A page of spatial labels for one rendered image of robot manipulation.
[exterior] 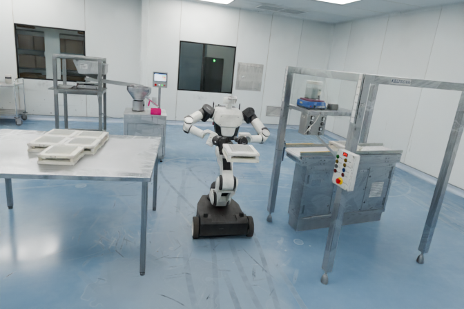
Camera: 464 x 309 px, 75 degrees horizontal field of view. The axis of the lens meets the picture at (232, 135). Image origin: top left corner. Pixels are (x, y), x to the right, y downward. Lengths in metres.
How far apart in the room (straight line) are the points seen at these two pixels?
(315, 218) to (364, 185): 0.68
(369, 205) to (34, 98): 6.84
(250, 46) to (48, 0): 4.47
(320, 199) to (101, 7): 6.02
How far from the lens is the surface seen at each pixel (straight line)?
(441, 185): 3.23
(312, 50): 8.55
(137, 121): 4.72
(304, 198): 3.22
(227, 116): 2.83
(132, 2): 7.51
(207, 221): 2.94
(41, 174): 2.37
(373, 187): 3.79
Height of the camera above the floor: 1.67
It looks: 14 degrees down
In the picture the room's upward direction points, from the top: 6 degrees clockwise
